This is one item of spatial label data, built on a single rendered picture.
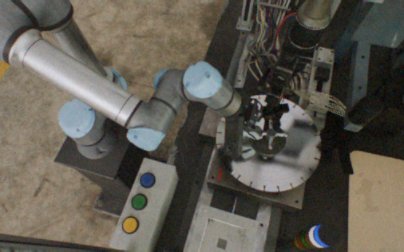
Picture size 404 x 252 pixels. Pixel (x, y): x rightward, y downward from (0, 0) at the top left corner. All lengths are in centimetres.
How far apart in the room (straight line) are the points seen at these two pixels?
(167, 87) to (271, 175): 42
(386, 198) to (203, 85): 85
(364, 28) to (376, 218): 66
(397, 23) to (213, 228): 70
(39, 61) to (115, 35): 186
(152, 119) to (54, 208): 146
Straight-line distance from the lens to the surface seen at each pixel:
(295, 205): 103
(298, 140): 98
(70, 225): 200
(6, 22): 75
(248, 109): 80
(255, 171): 92
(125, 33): 254
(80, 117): 103
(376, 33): 87
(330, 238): 71
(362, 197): 122
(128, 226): 95
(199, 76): 64
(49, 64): 71
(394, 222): 125
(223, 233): 93
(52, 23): 83
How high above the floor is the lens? 182
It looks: 65 degrees down
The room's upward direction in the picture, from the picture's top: 1 degrees counter-clockwise
